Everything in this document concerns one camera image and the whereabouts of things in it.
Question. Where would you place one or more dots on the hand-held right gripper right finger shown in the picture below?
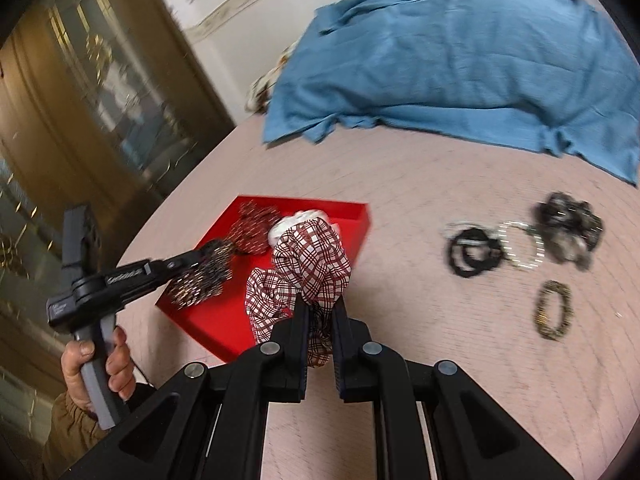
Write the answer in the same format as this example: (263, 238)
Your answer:
(340, 340)

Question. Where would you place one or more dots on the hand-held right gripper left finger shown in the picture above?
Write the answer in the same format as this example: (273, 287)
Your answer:
(301, 330)

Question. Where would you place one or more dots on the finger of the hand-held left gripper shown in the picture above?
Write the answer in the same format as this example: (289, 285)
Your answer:
(185, 262)

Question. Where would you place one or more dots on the brown gold speckled scrunchie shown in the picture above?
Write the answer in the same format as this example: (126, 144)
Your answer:
(205, 280)

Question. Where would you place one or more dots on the red tray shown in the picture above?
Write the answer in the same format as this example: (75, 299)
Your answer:
(200, 320)

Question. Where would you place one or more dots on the red white plaid scrunchie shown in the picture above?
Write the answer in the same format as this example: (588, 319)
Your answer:
(310, 260)

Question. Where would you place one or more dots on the grey sheer scrunchie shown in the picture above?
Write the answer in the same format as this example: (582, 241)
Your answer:
(570, 252)

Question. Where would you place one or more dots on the black sheer scrunchie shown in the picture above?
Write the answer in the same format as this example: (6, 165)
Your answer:
(555, 212)

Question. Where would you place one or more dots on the person's left forearm brown sleeve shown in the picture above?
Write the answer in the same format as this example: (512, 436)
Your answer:
(70, 435)

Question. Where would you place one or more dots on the person's left hand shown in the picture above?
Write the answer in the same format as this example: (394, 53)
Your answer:
(75, 360)

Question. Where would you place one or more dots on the dark red dotted scrunchie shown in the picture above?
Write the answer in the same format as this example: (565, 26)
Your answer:
(250, 230)

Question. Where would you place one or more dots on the white dotted scrunchie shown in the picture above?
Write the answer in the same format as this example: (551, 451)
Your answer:
(305, 217)

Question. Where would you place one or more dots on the floral patterned cloth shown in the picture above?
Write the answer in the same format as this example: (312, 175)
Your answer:
(262, 90)

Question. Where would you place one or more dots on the wooden door with stained glass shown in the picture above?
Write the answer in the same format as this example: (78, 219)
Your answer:
(100, 85)

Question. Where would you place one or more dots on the blue cloth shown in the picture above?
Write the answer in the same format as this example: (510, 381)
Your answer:
(450, 60)

